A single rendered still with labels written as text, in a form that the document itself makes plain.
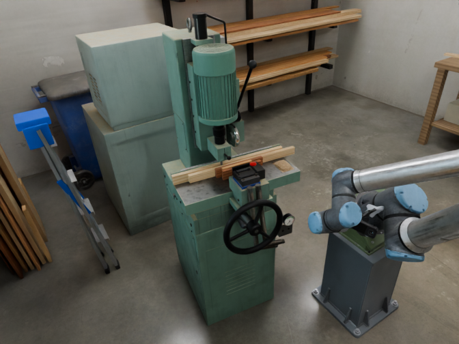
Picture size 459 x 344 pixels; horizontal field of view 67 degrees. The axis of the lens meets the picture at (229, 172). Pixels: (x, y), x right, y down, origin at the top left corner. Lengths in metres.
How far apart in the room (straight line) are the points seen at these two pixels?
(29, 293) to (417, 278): 2.52
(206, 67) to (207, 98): 0.13
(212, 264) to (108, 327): 0.81
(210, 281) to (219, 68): 1.09
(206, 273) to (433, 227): 1.06
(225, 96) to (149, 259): 1.51
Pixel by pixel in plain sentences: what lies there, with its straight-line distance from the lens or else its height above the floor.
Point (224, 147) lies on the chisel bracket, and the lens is 1.62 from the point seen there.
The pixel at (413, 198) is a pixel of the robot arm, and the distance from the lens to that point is 1.70.
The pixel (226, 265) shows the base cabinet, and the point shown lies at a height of 0.44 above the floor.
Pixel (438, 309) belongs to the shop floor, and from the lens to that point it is 2.52.
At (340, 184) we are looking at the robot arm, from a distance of 1.42.
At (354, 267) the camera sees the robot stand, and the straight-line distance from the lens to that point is 1.98.
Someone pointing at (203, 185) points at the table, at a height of 0.90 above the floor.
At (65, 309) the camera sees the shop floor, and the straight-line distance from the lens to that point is 2.55.
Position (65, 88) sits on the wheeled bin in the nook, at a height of 0.96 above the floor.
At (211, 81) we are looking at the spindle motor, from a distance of 1.45.
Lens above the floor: 1.84
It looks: 33 degrees down
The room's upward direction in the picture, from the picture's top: 3 degrees counter-clockwise
